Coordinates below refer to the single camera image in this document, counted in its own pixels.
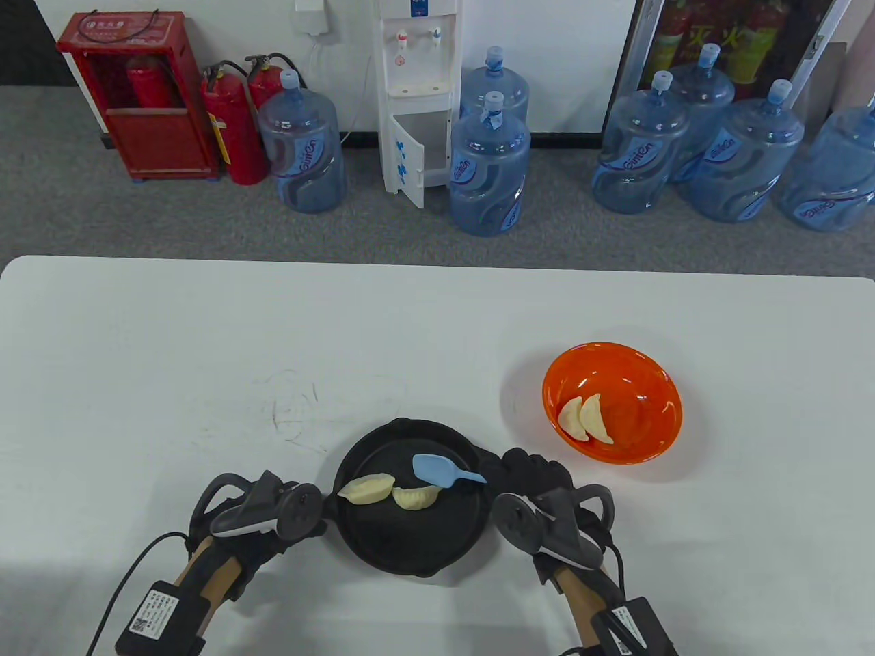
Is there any person's left hand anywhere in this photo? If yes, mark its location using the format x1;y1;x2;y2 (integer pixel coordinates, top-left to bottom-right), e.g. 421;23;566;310
188;478;340;605

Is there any person's right hand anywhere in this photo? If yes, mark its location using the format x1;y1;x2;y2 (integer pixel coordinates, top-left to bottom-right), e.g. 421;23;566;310
489;448;613;588

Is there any pale yellow dumpling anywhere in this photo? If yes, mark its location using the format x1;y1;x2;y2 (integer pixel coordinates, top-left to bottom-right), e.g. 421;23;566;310
580;393;615;446
391;484;442;512
558;396;590;441
337;474;396;506

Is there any blue dessert shovel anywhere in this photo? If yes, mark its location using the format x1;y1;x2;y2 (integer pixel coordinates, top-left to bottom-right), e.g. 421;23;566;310
412;454;488;490

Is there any orange plastic bowl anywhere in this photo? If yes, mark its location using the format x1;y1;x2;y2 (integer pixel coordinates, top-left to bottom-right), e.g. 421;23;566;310
542;342;684;464

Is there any black frying pan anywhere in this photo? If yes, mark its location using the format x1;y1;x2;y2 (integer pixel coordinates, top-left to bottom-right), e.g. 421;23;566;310
330;418;500;578

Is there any person's left forearm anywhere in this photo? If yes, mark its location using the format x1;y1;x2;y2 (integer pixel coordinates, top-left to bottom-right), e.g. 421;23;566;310
174;536;240;605

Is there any person's right forearm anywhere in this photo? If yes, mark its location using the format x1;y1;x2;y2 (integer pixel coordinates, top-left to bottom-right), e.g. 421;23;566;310
552;567;613;650

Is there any row of blue water jugs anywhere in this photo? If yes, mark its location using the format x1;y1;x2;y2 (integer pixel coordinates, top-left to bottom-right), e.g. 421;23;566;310
256;42;875;238

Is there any white water dispenser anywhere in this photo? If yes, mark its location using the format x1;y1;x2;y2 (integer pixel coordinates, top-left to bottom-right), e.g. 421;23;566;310
377;0;464;210

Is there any red fire extinguisher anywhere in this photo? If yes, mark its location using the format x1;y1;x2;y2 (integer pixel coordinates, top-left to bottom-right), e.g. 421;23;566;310
200;60;269;187
124;56;172;110
245;53;308;113

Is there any red fire extinguisher cabinet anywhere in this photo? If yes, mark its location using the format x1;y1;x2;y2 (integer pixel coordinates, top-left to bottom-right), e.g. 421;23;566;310
56;10;223;182

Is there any fire safety poster board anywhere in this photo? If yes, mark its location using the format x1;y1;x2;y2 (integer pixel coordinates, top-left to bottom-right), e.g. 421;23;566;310
602;0;855;134

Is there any black cable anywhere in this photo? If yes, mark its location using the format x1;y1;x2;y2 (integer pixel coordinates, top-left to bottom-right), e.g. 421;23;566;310
602;536;628;605
90;530;196;656

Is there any white wall adapter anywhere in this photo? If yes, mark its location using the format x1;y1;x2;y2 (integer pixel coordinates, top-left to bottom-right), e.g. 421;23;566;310
294;0;330;35

